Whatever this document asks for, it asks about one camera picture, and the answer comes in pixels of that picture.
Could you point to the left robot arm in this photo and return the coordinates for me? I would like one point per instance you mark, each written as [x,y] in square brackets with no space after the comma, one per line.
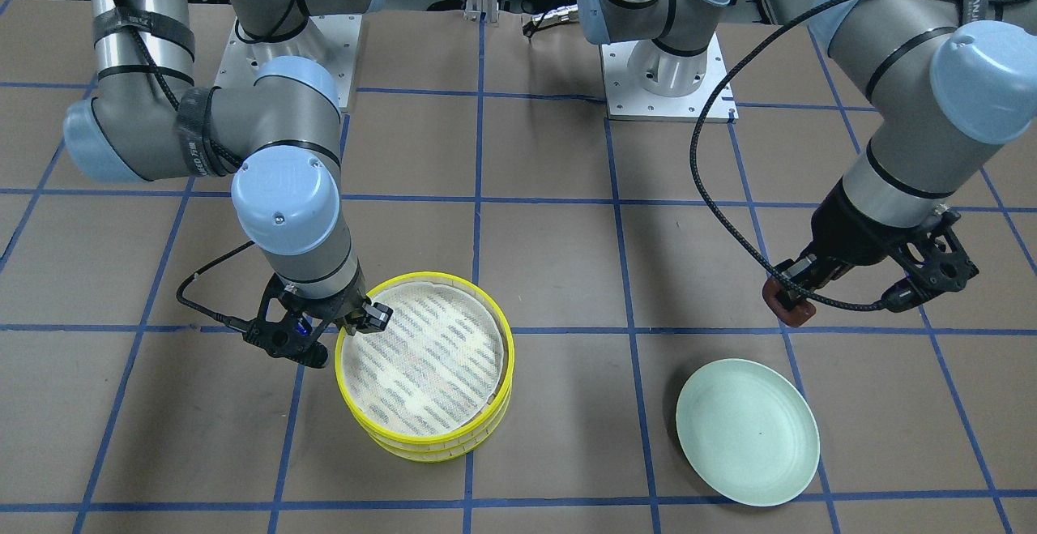
[953,80]

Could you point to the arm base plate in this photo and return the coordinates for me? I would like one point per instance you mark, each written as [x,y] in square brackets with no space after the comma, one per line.
[331,40]
[643,83]

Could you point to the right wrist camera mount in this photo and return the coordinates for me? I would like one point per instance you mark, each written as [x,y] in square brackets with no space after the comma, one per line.
[293,336]

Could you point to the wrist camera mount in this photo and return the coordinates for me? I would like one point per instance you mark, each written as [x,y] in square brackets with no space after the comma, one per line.
[933,259]
[293,336]

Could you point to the dark red bun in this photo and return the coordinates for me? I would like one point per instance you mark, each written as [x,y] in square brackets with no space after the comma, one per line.
[790,310]

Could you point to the light green plate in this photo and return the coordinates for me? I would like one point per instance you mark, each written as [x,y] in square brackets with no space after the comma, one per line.
[747,432]

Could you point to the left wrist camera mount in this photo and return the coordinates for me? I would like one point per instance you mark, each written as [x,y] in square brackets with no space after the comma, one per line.
[933,259]

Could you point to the centre yellow bamboo steamer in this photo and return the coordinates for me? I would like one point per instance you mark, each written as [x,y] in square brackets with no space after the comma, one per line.
[442,447]

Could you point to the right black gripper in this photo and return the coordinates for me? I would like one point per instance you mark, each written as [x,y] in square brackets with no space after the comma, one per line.
[339,305]

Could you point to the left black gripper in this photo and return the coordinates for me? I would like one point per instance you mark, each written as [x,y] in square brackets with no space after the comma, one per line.
[842,239]

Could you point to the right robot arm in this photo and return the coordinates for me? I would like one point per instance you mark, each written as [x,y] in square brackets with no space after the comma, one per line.
[275,137]

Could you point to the side yellow bamboo steamer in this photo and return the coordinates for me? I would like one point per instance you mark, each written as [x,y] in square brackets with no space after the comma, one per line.
[446,353]

